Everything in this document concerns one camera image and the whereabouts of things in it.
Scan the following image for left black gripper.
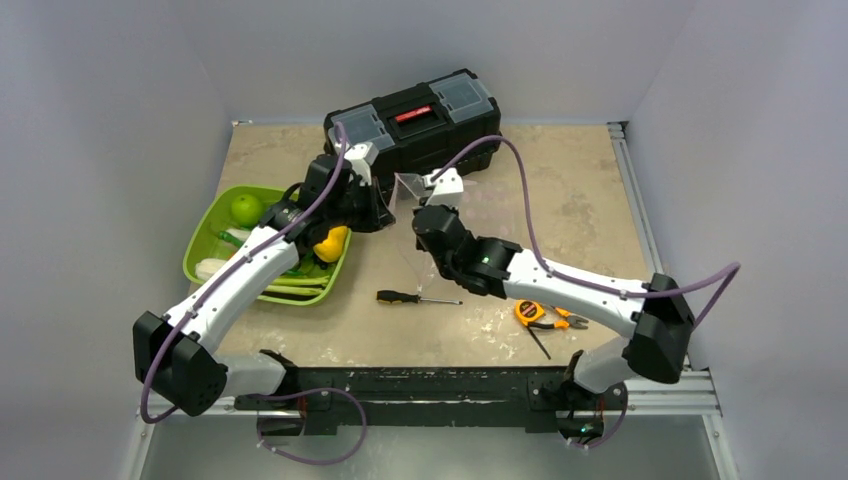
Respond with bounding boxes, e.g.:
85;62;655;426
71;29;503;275
326;176;394;233

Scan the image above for clear zip top bag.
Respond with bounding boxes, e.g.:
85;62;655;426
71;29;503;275
387;172;531;296

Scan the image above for yellow pear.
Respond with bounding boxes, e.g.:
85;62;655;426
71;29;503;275
312;226;349;263

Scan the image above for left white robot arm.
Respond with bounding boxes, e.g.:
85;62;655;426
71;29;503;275
132;142;394;423

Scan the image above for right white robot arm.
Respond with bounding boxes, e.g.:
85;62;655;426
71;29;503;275
411;206;695;407

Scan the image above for black yellow screwdriver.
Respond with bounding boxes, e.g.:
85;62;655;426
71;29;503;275
376;290;464;305

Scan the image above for black plastic toolbox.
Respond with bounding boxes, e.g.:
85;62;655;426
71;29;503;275
323;69;501;193

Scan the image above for green celery stalks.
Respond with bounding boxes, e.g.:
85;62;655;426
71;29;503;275
263;276;330;297

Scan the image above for green apple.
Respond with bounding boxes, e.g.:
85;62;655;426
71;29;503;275
229;194;266;229

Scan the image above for green chilli pepper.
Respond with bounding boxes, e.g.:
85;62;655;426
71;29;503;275
217;231;244;249

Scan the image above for green plastic tray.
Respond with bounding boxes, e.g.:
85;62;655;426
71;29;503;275
183;185;352;306

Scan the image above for orange tape measure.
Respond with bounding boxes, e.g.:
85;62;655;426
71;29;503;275
514;300;545;327

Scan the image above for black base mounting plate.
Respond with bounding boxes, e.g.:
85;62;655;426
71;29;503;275
234;366;627;440

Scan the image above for white bok choy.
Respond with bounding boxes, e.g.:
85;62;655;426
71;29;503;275
194;228;250;282

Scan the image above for orange black pliers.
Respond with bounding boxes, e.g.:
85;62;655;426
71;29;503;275
522;303;589;360

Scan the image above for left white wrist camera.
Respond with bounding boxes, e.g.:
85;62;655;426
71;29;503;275
344;141;379;186

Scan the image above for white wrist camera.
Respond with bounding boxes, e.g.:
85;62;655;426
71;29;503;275
344;141;379;186
422;167;464;209

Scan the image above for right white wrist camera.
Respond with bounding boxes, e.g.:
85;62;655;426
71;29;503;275
422;167;464;209

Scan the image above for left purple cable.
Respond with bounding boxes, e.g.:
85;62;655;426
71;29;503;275
139;119;349;425

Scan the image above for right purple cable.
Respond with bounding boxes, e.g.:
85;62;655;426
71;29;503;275
430;135;742;329

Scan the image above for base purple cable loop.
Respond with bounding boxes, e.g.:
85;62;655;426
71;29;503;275
255;387;370;466

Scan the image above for aluminium frame rails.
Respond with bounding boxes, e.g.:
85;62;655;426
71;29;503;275
119;121;740;480

